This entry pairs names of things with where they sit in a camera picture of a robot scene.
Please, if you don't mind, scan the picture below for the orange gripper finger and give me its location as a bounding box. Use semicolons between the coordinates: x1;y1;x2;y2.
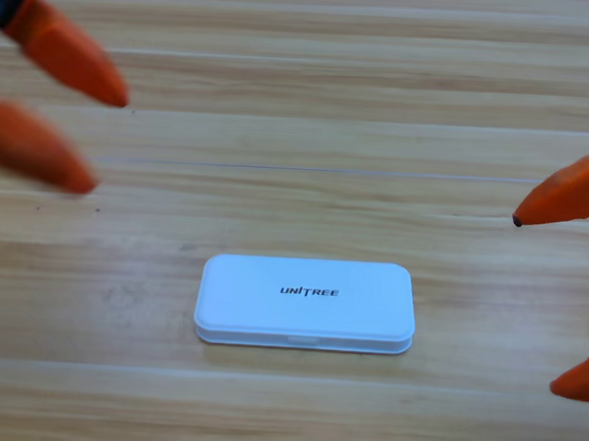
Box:
548;346;589;404
0;86;105;196
0;0;135;110
510;138;589;232

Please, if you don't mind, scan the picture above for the white Unitree pencil case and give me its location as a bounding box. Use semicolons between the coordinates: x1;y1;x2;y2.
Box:
191;252;419;357

